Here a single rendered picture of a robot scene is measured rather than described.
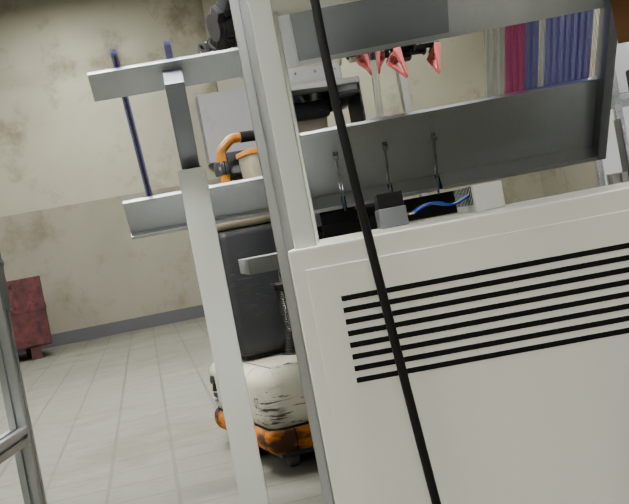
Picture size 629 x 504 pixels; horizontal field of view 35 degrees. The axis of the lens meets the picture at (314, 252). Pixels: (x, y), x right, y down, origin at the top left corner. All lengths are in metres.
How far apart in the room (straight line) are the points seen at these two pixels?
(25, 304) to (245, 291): 5.71
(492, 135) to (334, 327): 1.01
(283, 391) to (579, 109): 1.10
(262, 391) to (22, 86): 7.43
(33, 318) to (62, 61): 2.64
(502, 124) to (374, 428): 1.05
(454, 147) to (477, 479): 1.03
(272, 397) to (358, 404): 1.39
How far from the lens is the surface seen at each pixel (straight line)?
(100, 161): 9.76
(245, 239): 3.04
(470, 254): 1.34
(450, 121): 2.19
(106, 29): 9.97
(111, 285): 9.70
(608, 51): 2.14
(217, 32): 2.74
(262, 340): 3.05
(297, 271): 1.33
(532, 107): 2.23
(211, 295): 2.15
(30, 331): 8.64
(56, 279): 9.73
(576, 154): 2.33
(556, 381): 1.38
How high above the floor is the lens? 0.64
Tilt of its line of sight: 1 degrees down
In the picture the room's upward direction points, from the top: 11 degrees counter-clockwise
